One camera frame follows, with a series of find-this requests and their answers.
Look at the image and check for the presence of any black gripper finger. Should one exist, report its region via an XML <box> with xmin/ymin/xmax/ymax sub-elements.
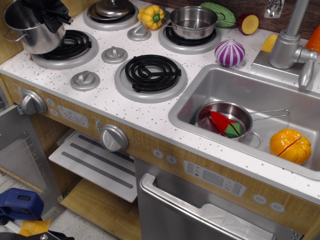
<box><xmin>25</xmin><ymin>7</ymin><xmax>45</xmax><ymax>24</ymax></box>
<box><xmin>42</xmin><ymin>11</ymin><xmax>73</xmax><ymax>33</ymax></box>

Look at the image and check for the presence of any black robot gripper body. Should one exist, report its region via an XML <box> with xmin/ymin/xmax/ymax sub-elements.
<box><xmin>22</xmin><ymin>0</ymin><xmax>69</xmax><ymax>17</ymax></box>

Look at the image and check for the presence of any tall steel pot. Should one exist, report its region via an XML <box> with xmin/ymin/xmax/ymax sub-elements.
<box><xmin>4</xmin><ymin>0</ymin><xmax>66</xmax><ymax>55</ymax></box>

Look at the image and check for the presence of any steel pot lid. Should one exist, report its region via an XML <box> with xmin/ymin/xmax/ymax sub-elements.
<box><xmin>94</xmin><ymin>0</ymin><xmax>134</xmax><ymax>18</ymax></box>

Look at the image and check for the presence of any black coil burner left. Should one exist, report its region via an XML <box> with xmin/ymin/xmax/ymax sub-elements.
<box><xmin>40</xmin><ymin>30</ymin><xmax>92</xmax><ymax>60</ymax></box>

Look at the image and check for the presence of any black coil burner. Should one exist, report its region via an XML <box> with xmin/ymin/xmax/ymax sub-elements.
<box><xmin>164</xmin><ymin>26</ymin><xmax>217</xmax><ymax>47</ymax></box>
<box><xmin>124</xmin><ymin>54</ymin><xmax>182</xmax><ymax>93</ymax></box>
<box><xmin>40</xmin><ymin>30</ymin><xmax>92</xmax><ymax>60</ymax></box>

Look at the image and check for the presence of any silver stovetop knob front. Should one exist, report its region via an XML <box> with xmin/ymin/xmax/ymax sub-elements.
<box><xmin>70</xmin><ymin>70</ymin><xmax>100</xmax><ymax>92</ymax></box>

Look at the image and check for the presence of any silver stovetop knob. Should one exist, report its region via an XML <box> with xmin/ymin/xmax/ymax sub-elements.
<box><xmin>101</xmin><ymin>46</ymin><xmax>128</xmax><ymax>64</ymax></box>
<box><xmin>127</xmin><ymin>24</ymin><xmax>152</xmax><ymax>42</ymax></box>
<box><xmin>70</xmin><ymin>70</ymin><xmax>100</xmax><ymax>92</ymax></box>

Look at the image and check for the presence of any silver stovetop knob middle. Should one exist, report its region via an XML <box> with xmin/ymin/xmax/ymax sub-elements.
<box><xmin>101</xmin><ymin>46</ymin><xmax>128</xmax><ymax>64</ymax></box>

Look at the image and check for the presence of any silver oven knob left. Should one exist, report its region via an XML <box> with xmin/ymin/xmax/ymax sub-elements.
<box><xmin>21</xmin><ymin>89</ymin><xmax>47</xmax><ymax>115</ymax></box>

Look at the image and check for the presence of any silver oven knob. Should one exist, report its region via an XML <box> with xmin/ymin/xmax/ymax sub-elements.
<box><xmin>100</xmin><ymin>124</ymin><xmax>129</xmax><ymax>152</ymax></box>
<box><xmin>21</xmin><ymin>89</ymin><xmax>47</xmax><ymax>115</ymax></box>

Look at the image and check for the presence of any silver stovetop knob back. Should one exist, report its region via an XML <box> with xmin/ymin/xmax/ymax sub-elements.
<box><xmin>127</xmin><ymin>24</ymin><xmax>152</xmax><ymax>42</ymax></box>

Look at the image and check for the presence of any yellow toy bell pepper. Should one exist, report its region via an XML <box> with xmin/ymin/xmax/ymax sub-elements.
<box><xmin>137</xmin><ymin>5</ymin><xmax>165</xmax><ymax>30</ymax></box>

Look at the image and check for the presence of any black coil burner front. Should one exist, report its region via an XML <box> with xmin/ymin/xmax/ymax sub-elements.
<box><xmin>124</xmin><ymin>54</ymin><xmax>182</xmax><ymax>93</ymax></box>

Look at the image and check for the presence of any black coil burner back right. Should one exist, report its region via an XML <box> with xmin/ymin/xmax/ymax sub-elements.
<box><xmin>164</xmin><ymin>26</ymin><xmax>217</xmax><ymax>47</ymax></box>

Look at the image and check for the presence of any silver oven knob right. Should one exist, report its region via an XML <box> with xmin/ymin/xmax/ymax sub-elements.
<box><xmin>100</xmin><ymin>124</ymin><xmax>129</xmax><ymax>152</ymax></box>

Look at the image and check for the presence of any white oven rack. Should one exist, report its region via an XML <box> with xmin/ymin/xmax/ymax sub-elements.
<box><xmin>49</xmin><ymin>131</ymin><xmax>137</xmax><ymax>203</ymax></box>

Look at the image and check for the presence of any open oven door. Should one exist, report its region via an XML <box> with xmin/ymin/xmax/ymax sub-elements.
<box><xmin>0</xmin><ymin>105</ymin><xmax>61</xmax><ymax>217</ymax></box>

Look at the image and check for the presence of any green toy cucumber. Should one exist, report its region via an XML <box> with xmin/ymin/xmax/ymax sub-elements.
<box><xmin>200</xmin><ymin>2</ymin><xmax>237</xmax><ymax>28</ymax></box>

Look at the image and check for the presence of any purple toy onion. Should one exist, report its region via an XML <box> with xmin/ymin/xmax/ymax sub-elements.
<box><xmin>214</xmin><ymin>39</ymin><xmax>246</xmax><ymax>67</ymax></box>

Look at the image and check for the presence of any blue clamp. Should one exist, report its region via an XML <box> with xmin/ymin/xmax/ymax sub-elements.
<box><xmin>0</xmin><ymin>188</ymin><xmax>44</xmax><ymax>225</ymax></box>

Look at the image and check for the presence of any red toy fruit half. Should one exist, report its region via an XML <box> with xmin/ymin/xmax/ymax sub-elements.
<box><xmin>237</xmin><ymin>14</ymin><xmax>260</xmax><ymax>35</ymax></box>

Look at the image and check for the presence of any small steel saucepan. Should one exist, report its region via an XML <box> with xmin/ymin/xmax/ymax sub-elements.
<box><xmin>196</xmin><ymin>101</ymin><xmax>290</xmax><ymax>142</ymax></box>

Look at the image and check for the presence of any red toy chili pepper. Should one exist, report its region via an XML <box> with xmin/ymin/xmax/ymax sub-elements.
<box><xmin>210</xmin><ymin>110</ymin><xmax>242</xmax><ymax>138</ymax></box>

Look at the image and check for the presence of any yellow toy corn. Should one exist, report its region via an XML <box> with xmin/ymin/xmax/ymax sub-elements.
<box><xmin>261</xmin><ymin>34</ymin><xmax>278</xmax><ymax>53</ymax></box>

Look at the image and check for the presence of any silver dishwasher door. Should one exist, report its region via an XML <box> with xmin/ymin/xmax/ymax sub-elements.
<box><xmin>134</xmin><ymin>158</ymin><xmax>304</xmax><ymax>240</ymax></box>

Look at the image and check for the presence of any silver toy faucet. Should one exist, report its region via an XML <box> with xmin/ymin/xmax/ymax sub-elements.
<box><xmin>251</xmin><ymin>0</ymin><xmax>319</xmax><ymax>90</ymax></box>

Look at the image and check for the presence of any silver sink basin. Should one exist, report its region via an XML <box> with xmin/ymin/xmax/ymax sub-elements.
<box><xmin>168</xmin><ymin>64</ymin><xmax>320</xmax><ymax>181</ymax></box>

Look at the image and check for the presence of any orange toy carrot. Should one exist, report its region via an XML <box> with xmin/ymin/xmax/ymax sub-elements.
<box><xmin>305</xmin><ymin>25</ymin><xmax>320</xmax><ymax>53</ymax></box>

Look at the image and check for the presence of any orange toy pumpkin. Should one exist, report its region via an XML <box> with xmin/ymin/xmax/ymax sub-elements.
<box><xmin>269</xmin><ymin>128</ymin><xmax>312</xmax><ymax>165</ymax></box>

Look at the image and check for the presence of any shallow steel pot with handles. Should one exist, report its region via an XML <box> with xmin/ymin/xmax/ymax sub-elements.
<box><xmin>161</xmin><ymin>6</ymin><xmax>227</xmax><ymax>40</ymax></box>

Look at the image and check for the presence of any silver wall hook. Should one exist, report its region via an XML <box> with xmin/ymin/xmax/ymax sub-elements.
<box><xmin>264</xmin><ymin>0</ymin><xmax>285</xmax><ymax>19</ymax></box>

